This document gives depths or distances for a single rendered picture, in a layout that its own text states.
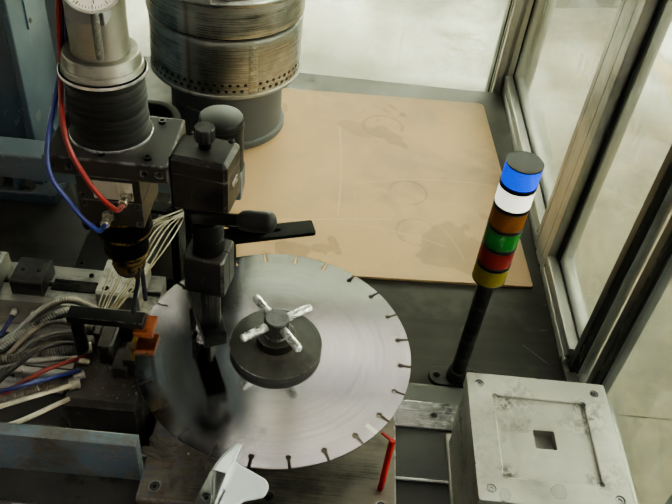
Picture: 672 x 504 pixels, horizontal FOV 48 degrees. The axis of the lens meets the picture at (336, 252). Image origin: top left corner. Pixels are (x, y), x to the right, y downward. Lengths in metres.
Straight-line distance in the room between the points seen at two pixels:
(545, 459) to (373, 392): 0.22
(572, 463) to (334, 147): 0.87
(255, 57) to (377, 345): 0.66
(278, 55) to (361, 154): 0.28
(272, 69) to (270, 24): 0.09
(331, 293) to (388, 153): 0.65
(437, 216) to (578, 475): 0.65
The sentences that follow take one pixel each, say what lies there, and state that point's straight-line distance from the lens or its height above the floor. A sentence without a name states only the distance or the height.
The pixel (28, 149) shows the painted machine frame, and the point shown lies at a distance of 1.08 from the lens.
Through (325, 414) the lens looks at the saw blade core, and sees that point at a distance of 0.86.
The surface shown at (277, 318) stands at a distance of 0.88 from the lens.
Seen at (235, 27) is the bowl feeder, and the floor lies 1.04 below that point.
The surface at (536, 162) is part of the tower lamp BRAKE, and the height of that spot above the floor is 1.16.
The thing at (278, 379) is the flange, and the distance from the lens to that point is 0.88.
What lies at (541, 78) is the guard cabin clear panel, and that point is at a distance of 1.64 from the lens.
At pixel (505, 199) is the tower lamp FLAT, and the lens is 0.92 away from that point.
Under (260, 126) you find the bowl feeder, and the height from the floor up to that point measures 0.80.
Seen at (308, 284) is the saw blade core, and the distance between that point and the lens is 0.99.
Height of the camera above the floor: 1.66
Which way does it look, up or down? 43 degrees down
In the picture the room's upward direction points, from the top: 7 degrees clockwise
